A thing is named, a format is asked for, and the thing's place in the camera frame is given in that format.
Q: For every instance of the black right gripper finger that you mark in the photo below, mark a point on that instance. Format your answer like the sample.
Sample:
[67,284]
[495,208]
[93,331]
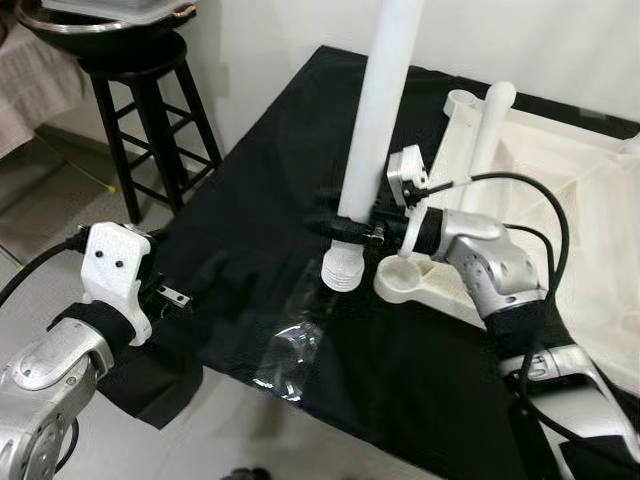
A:
[340,229]

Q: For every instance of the white plastic children table top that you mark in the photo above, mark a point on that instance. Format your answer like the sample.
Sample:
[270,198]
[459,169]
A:
[590,200]

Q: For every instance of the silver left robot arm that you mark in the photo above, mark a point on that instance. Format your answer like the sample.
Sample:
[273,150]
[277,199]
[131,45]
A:
[55,370]

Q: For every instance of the thin metal leg yellow tip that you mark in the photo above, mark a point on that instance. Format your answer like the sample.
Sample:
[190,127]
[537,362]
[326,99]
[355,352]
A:
[108,187]

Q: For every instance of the black tablecloth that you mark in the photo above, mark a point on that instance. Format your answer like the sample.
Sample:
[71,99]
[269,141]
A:
[250,150]

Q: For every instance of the large clear tape patch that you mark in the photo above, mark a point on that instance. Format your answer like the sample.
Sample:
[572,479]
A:
[290,350]

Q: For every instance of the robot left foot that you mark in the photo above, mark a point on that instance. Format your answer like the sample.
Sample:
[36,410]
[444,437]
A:
[245,473]

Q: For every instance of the black stool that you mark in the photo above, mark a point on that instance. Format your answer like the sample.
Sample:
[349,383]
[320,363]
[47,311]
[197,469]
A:
[140,60]

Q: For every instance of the beige striped cloth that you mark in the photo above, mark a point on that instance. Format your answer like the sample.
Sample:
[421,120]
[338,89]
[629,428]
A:
[35,90]

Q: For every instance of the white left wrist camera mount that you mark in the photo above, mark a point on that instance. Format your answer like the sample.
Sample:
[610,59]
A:
[115,270]

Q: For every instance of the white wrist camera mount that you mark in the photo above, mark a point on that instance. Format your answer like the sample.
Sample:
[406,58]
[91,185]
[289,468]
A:
[115,270]
[408,175]

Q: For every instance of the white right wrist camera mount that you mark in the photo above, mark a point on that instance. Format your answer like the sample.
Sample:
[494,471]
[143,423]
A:
[408,175]

